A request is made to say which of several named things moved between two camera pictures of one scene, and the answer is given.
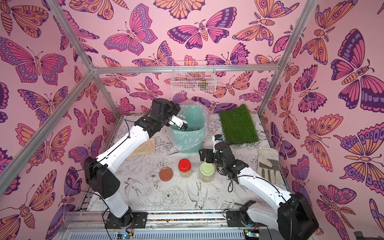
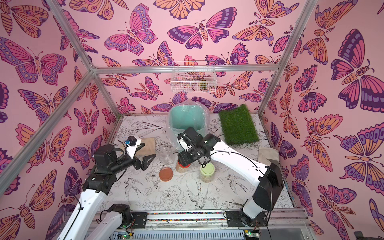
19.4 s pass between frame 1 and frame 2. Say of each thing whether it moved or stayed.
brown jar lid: stayed
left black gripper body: moved
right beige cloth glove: stayed
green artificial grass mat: stayed
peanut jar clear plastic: moved
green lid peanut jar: stayed
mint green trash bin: stayed
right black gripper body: moved
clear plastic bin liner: stayed
